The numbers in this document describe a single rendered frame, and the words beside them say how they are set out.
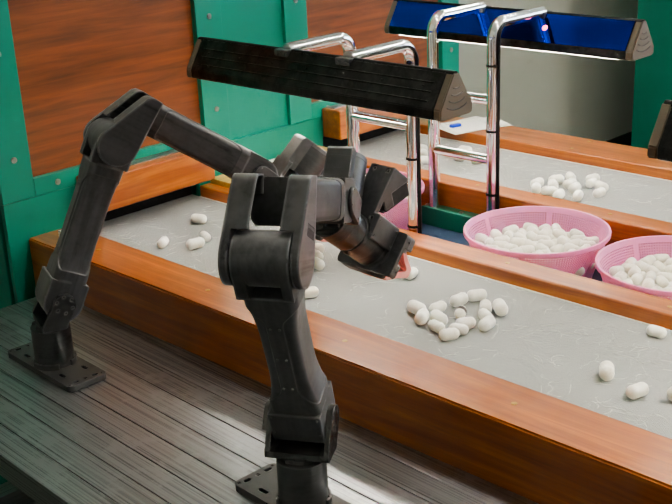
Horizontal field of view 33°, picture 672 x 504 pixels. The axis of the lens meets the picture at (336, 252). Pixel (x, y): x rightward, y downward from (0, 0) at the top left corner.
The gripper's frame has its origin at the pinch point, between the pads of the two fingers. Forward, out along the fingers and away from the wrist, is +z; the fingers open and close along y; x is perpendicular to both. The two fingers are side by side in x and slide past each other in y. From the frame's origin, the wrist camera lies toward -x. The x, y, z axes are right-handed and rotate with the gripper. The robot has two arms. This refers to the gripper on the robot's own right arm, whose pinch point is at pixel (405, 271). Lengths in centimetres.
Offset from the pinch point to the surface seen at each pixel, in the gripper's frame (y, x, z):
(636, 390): -35.1, 4.1, 10.8
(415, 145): 27.7, -27.5, 22.7
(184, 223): 72, 0, 19
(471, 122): 69, -59, 86
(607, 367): -29.1, 2.0, 12.5
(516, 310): -5.4, -4.0, 23.2
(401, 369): -8.2, 13.9, -2.2
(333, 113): 80, -42, 52
